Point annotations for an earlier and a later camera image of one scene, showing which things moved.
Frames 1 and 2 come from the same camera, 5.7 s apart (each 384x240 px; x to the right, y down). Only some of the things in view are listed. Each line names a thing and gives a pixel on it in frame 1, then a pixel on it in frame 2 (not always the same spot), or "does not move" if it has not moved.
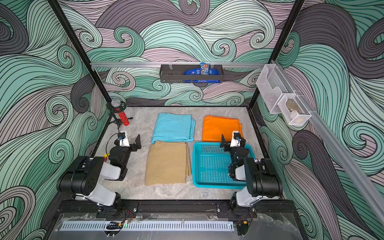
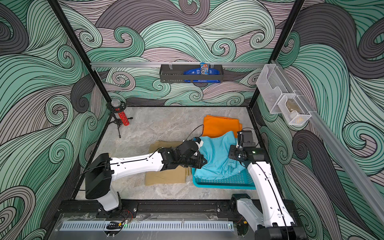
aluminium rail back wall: x=177 y=64 does not move
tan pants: x=167 y=162 does not move
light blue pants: x=173 y=127 -> x=215 y=149
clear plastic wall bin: x=272 y=85 does not move
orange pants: x=214 y=127 does not move
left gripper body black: x=132 y=148 -> x=194 y=162
